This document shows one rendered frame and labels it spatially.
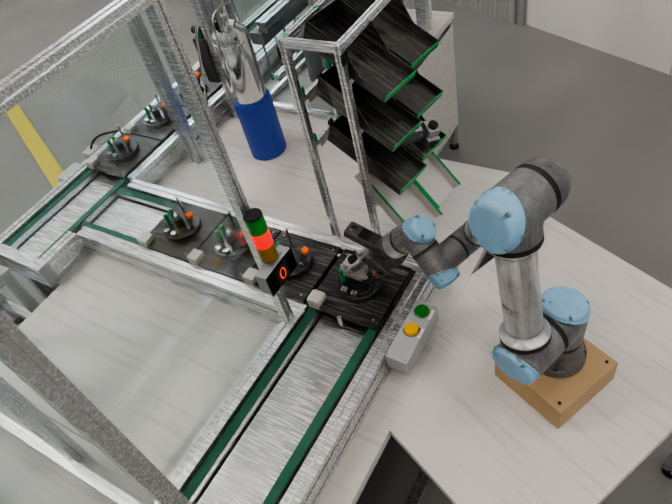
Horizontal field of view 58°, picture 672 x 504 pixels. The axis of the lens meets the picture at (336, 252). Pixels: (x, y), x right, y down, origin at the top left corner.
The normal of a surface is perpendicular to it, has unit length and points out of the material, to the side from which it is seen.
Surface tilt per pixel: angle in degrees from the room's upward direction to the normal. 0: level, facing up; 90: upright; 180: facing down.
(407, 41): 25
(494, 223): 81
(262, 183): 0
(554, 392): 2
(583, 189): 0
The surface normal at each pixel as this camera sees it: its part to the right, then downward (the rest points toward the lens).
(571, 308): -0.06, -0.74
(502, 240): -0.80, 0.44
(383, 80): 0.14, -0.45
